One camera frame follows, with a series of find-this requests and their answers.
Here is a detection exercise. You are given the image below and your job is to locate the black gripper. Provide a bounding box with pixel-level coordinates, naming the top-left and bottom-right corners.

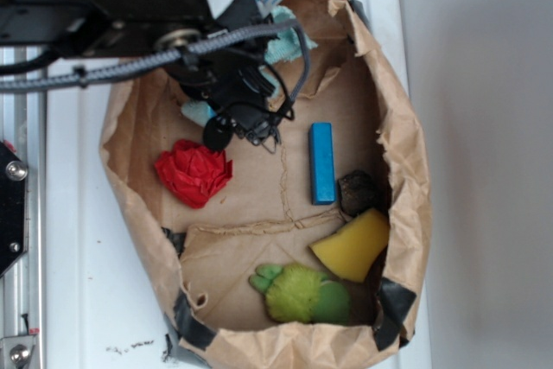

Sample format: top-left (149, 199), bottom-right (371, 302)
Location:
top-left (155, 0), bottom-right (282, 154)

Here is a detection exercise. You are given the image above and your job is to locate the black metal bracket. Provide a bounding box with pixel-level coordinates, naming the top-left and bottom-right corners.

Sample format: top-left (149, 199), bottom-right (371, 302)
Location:
top-left (0, 141), bottom-right (29, 277)

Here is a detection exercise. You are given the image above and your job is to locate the blue rectangular block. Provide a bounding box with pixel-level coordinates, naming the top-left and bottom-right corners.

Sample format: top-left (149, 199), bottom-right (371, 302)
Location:
top-left (308, 123), bottom-right (336, 206)

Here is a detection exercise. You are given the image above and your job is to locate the yellow sponge piece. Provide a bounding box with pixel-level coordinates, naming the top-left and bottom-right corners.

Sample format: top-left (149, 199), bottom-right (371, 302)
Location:
top-left (309, 208), bottom-right (390, 283)

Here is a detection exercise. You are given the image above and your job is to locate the light blue terry cloth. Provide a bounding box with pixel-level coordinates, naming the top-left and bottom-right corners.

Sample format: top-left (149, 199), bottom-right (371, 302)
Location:
top-left (181, 6), bottom-right (317, 131)

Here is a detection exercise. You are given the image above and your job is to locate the green plush toy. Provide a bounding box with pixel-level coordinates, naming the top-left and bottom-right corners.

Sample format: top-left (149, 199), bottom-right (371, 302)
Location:
top-left (248, 263), bottom-right (352, 325)

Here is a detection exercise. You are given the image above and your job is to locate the brown paper bag tray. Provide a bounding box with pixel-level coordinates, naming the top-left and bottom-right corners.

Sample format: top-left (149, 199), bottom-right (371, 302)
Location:
top-left (100, 0), bottom-right (432, 368)

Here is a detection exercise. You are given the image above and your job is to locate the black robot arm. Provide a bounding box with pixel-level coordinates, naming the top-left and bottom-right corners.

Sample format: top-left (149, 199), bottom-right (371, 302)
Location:
top-left (1, 0), bottom-right (290, 150)

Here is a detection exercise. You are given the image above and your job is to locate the aluminium frame rail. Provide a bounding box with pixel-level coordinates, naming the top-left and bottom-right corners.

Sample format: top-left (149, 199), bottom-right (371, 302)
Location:
top-left (0, 47), bottom-right (49, 369)

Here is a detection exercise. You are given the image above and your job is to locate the crumpled red paper ball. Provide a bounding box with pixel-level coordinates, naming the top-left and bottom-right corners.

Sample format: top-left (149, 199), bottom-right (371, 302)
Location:
top-left (154, 139), bottom-right (233, 209)

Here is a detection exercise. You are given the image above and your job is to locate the dark brown rock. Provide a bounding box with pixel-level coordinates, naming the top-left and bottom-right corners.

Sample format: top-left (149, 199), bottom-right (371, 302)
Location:
top-left (338, 170), bottom-right (379, 216)

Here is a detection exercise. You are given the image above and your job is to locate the grey braided cable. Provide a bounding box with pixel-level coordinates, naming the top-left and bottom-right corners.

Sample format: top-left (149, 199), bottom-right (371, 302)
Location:
top-left (0, 18), bottom-right (310, 122)

